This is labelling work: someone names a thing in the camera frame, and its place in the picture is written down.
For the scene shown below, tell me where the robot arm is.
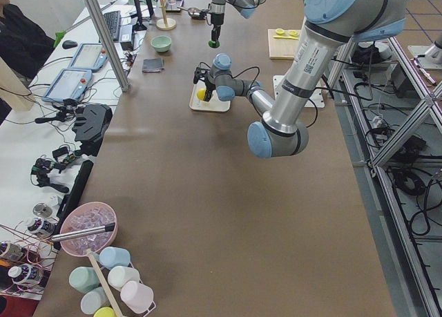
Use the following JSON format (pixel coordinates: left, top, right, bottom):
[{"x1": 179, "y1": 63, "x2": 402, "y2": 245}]
[
  {"x1": 193, "y1": 0, "x2": 407, "y2": 158},
  {"x1": 205, "y1": 0, "x2": 265, "y2": 48}
]

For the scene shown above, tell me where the wooden rack handle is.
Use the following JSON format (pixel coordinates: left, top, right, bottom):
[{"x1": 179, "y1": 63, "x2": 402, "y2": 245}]
[{"x1": 86, "y1": 249, "x2": 124, "y2": 317}]

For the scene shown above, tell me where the yellow plastic knife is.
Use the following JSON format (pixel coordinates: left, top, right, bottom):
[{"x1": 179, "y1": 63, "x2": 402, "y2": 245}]
[{"x1": 272, "y1": 35, "x2": 299, "y2": 40}]

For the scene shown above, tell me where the teach pendant far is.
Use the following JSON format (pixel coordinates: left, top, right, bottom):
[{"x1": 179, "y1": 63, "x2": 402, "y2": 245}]
[{"x1": 68, "y1": 43, "x2": 108, "y2": 73}]

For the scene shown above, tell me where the yellow cup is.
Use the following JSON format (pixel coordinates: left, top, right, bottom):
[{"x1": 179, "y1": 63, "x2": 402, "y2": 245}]
[{"x1": 93, "y1": 307, "x2": 116, "y2": 317}]

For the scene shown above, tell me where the pink cup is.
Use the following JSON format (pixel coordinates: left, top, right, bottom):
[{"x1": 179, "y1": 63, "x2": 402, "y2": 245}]
[{"x1": 120, "y1": 281, "x2": 156, "y2": 314}]

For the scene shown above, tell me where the teach pendant near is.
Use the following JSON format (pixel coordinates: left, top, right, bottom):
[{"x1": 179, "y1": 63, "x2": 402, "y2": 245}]
[{"x1": 41, "y1": 68, "x2": 93, "y2": 103}]

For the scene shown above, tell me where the black keyboard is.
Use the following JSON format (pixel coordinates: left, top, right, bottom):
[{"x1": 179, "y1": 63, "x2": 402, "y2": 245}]
[{"x1": 103, "y1": 10, "x2": 121, "y2": 41}]

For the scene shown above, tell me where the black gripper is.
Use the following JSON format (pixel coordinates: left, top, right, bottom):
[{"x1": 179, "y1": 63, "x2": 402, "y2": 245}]
[
  {"x1": 193, "y1": 65, "x2": 215, "y2": 102},
  {"x1": 202, "y1": 8, "x2": 224, "y2": 43}
]

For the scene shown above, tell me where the pink bowl of ice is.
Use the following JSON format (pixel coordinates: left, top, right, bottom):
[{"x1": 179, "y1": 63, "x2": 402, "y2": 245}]
[{"x1": 59, "y1": 201, "x2": 118, "y2": 257}]

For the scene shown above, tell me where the green lime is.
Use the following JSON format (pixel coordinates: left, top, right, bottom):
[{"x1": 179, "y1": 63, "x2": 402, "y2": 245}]
[{"x1": 208, "y1": 40, "x2": 220, "y2": 48}]

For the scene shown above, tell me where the light blue cup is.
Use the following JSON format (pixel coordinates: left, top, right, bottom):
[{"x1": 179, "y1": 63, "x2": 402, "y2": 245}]
[{"x1": 99, "y1": 247, "x2": 131, "y2": 269}]

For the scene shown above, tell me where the seated person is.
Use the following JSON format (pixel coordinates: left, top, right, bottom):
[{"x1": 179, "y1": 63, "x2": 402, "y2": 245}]
[{"x1": 1, "y1": 0, "x2": 55, "y2": 79}]

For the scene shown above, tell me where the black device housing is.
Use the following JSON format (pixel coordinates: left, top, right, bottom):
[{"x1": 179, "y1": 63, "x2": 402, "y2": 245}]
[{"x1": 72, "y1": 104, "x2": 113, "y2": 156}]

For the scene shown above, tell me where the wooden cutting board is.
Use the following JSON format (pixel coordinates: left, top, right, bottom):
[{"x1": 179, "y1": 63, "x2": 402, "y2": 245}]
[{"x1": 267, "y1": 29, "x2": 300, "y2": 60}]

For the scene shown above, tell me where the green ceramic bowl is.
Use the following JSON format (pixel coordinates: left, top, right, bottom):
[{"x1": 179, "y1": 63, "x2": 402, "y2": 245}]
[{"x1": 151, "y1": 35, "x2": 172, "y2": 53}]

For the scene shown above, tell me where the teach pendant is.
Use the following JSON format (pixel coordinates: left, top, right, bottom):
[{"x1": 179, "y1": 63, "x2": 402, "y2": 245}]
[
  {"x1": 41, "y1": 68, "x2": 93, "y2": 103},
  {"x1": 68, "y1": 43, "x2": 108, "y2": 73}
]

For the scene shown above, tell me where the mint green cup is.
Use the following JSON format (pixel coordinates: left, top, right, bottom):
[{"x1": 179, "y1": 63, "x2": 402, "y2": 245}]
[{"x1": 68, "y1": 267, "x2": 100, "y2": 294}]

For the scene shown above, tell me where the computer mouse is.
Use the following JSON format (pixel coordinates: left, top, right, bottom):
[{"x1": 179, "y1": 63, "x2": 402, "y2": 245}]
[{"x1": 61, "y1": 40, "x2": 78, "y2": 50}]

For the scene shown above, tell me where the pale green cup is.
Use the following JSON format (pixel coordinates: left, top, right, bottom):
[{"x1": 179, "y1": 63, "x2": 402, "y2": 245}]
[{"x1": 108, "y1": 266, "x2": 140, "y2": 291}]

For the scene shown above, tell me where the grey blue cup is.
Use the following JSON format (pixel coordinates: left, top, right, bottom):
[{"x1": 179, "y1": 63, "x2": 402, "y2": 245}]
[{"x1": 80, "y1": 287, "x2": 110, "y2": 315}]

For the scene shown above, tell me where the cream serving tray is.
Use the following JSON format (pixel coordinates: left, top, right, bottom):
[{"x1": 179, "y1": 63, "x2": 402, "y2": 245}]
[{"x1": 189, "y1": 78, "x2": 231, "y2": 113}]

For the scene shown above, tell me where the yellow lemon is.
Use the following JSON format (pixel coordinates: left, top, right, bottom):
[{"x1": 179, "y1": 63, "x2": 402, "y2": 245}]
[{"x1": 196, "y1": 88, "x2": 206, "y2": 101}]

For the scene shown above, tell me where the steel scoop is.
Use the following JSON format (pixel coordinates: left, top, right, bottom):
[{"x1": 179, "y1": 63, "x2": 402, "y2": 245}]
[{"x1": 179, "y1": 6, "x2": 206, "y2": 20}]

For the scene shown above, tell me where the wooden cup stand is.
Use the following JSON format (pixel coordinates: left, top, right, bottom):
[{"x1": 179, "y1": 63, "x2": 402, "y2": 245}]
[{"x1": 156, "y1": 0, "x2": 176, "y2": 31}]

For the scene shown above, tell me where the grey folded cloth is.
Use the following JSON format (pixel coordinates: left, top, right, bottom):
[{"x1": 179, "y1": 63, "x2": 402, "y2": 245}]
[{"x1": 142, "y1": 58, "x2": 164, "y2": 73}]

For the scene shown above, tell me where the white wire cup rack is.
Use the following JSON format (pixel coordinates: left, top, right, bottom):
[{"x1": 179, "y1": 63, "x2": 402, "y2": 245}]
[{"x1": 87, "y1": 251, "x2": 157, "y2": 316}]

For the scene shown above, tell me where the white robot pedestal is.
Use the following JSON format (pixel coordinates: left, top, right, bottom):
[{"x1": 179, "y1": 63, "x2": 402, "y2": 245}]
[{"x1": 272, "y1": 75, "x2": 325, "y2": 108}]

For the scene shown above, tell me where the steel muddler black tip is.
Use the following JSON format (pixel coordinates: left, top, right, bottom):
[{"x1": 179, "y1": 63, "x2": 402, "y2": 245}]
[{"x1": 50, "y1": 222, "x2": 117, "y2": 242}]

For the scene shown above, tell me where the aluminium frame post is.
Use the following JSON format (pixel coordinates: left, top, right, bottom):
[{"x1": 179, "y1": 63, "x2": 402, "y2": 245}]
[{"x1": 84, "y1": 0, "x2": 130, "y2": 92}]

